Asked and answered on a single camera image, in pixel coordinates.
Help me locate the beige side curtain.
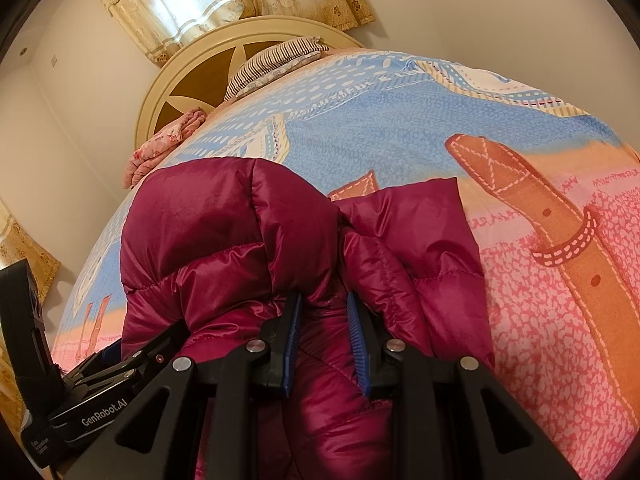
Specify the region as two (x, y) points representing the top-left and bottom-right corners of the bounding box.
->
(1, 206), (61, 434)

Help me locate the striped pillow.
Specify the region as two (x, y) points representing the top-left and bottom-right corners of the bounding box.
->
(224, 37), (330, 101)

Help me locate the blue pink printed bedspread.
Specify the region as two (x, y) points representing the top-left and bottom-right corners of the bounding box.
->
(49, 48), (640, 480)

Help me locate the folded pink floral blanket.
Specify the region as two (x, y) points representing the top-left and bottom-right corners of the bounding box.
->
(122, 107), (207, 188)

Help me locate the cream wooden headboard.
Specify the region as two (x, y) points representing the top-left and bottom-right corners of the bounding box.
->
(134, 16), (362, 148)

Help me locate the magenta quilted down jacket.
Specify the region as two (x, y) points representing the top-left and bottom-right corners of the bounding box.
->
(120, 157), (495, 479)

